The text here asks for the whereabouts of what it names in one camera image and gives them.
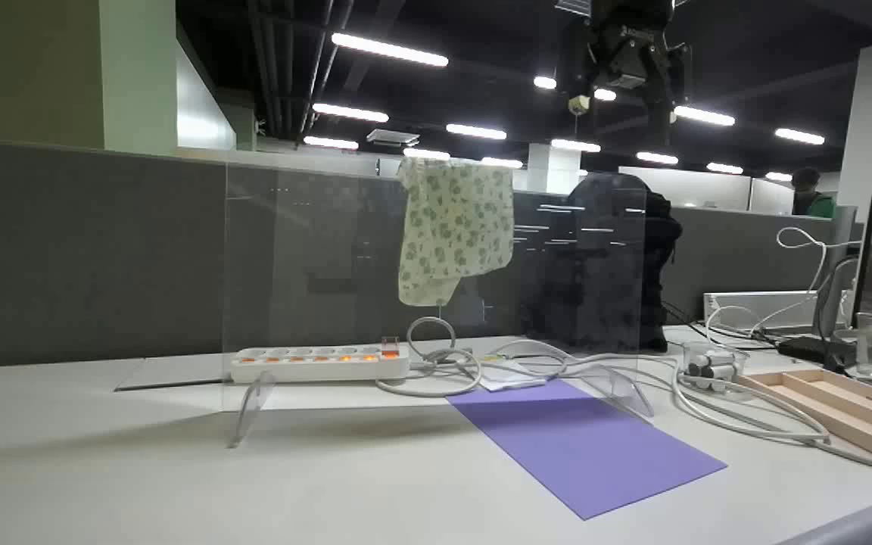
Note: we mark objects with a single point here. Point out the floral light green cloth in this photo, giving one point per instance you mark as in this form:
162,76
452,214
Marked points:
452,229

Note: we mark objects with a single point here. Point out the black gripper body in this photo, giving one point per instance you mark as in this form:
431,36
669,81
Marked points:
631,40

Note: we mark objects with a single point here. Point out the white flat box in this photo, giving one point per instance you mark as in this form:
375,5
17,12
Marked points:
758,310

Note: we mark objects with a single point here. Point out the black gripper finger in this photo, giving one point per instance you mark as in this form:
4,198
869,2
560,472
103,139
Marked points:
582,89
677,78

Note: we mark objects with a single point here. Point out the clear acrylic screen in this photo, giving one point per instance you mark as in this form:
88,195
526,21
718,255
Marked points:
305,260

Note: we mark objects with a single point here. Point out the person in green shirt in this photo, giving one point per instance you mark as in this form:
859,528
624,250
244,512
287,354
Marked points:
813,195

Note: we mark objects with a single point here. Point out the purple paper mat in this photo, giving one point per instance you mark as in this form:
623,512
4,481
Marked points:
582,442

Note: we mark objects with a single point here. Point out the wooden tray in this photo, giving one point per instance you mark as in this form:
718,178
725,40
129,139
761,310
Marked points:
846,404

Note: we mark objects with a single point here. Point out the white power strip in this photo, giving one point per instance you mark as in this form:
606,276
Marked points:
317,365

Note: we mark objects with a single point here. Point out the white power adapter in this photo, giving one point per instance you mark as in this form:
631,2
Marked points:
709,370

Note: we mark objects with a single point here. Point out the long ceiling light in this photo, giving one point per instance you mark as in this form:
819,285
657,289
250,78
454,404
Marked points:
703,117
475,132
657,159
332,144
801,137
576,146
387,48
543,81
349,114
725,168

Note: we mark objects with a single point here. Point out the black monitor stand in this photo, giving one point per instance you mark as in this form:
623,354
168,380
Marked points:
819,350

